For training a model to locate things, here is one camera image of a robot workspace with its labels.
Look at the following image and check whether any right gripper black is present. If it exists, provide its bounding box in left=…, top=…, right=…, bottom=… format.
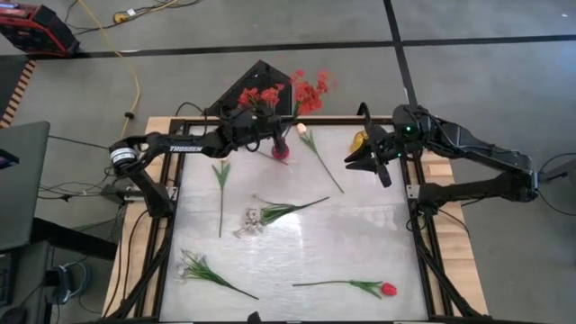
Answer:
left=344, top=102, right=406, bottom=188

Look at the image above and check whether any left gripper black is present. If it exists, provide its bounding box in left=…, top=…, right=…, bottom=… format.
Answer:
left=217, top=107, right=292, bottom=152

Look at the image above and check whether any cream artificial tulip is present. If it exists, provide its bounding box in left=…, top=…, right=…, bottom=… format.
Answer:
left=295, top=121, right=346, bottom=194

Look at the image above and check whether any red artificial flower bunch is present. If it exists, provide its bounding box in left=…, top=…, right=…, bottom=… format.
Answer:
left=237, top=83, right=287, bottom=119
left=281, top=68, right=333, bottom=139

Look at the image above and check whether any red artificial tulip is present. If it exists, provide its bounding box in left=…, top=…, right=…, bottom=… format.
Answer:
left=211, top=157, right=232, bottom=239
left=292, top=279, right=399, bottom=301

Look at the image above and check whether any white artificial flower bunch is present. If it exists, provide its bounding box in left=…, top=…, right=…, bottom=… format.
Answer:
left=232, top=193, right=331, bottom=239
left=176, top=249, right=260, bottom=302

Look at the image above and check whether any yellow glass vase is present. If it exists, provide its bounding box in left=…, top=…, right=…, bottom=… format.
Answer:
left=349, top=130, right=370, bottom=154

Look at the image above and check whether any red glass vase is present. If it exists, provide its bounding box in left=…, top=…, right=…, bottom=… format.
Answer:
left=271, top=134, right=291, bottom=161

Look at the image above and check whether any grey metal stand foot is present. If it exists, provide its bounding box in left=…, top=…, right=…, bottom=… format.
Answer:
left=537, top=157, right=576, bottom=185

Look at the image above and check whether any black desk base beam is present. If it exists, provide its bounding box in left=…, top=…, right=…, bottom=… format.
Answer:
left=31, top=218, right=119, bottom=261

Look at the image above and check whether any grey laptop lid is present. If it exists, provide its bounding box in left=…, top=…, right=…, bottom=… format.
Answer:
left=0, top=120, right=50, bottom=252

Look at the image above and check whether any red and black toolbox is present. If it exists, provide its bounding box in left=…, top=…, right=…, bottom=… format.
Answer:
left=0, top=2, right=81, bottom=58

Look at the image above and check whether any black metal table frame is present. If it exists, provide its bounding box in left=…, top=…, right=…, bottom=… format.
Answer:
left=107, top=117, right=485, bottom=324

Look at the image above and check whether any yellow extension cable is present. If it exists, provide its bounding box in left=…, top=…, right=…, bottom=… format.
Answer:
left=78, top=0, right=141, bottom=139

